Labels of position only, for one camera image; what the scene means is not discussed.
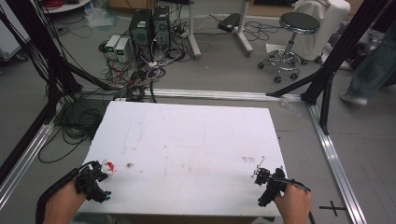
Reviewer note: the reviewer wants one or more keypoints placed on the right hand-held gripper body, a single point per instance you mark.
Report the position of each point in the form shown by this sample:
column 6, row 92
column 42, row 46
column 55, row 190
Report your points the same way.
column 274, row 186

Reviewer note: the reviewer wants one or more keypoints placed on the black frame brace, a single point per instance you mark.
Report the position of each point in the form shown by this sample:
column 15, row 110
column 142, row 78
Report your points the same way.
column 325, row 105

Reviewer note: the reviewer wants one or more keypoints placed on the small brown crumb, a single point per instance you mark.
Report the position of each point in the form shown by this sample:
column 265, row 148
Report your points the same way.
column 129, row 165

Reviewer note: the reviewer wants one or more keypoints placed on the white round table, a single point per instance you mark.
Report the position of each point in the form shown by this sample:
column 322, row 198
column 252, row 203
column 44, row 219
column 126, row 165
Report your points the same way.
column 67, row 5

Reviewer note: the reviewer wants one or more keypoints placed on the black round chrome stool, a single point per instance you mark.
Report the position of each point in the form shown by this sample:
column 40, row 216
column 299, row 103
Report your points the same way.
column 294, row 37

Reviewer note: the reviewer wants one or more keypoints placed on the white cloth-covered object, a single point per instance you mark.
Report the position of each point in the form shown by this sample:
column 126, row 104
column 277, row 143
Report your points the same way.
column 330, row 21

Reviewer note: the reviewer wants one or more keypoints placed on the clear plastic bag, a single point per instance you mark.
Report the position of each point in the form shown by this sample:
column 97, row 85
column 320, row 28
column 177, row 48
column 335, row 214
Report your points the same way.
column 101, row 17

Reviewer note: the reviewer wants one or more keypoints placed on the person's left hand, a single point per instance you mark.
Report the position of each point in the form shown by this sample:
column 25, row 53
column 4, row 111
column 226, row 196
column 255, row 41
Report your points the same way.
column 63, row 203

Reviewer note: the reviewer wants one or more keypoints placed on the black computer tower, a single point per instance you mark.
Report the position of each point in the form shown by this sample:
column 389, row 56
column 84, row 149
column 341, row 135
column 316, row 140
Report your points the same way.
column 140, row 28
column 162, row 26

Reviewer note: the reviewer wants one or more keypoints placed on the flat black box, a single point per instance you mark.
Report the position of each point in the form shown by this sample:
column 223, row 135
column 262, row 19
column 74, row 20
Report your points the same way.
column 229, row 22

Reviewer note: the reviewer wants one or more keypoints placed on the small red and white packet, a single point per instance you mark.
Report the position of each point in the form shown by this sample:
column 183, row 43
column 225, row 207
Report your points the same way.
column 109, row 166

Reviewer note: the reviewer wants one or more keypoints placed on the thin white stick piece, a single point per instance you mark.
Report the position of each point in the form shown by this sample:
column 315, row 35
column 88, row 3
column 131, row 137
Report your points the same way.
column 258, row 166

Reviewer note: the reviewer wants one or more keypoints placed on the black frame post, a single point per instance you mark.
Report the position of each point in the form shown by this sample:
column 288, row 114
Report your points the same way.
column 345, row 46
column 40, row 40

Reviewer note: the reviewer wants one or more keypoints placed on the white power supply unit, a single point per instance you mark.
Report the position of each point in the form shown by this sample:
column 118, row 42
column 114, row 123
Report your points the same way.
column 122, row 49
column 112, row 44

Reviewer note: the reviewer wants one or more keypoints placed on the white stand leg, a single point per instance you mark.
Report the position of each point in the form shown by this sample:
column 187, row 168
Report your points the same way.
column 244, row 34
column 193, row 34

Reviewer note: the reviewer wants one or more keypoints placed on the person's right hand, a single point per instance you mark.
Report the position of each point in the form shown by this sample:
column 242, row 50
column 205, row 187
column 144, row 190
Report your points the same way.
column 294, row 203

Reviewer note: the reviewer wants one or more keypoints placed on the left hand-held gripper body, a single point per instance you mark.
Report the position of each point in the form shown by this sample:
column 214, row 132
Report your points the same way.
column 90, row 186

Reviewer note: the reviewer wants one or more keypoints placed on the aluminium floor rail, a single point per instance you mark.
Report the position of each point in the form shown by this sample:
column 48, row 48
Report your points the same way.
column 337, row 165
column 211, row 94
column 26, row 155

